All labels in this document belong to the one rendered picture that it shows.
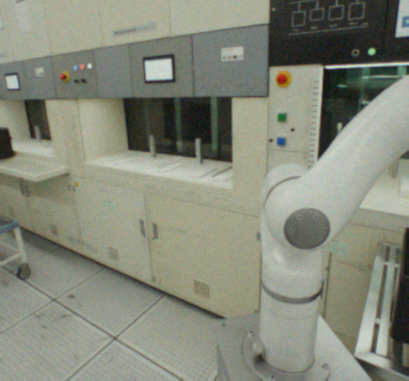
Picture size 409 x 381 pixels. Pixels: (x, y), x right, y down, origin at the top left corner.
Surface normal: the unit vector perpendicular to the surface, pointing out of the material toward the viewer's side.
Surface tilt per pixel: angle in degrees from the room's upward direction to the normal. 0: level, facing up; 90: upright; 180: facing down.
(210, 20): 90
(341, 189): 69
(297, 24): 90
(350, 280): 90
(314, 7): 90
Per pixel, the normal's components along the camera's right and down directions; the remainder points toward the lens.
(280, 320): -0.55, 0.25
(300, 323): 0.08, 0.28
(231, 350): -0.04, -0.96
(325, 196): 0.11, -0.11
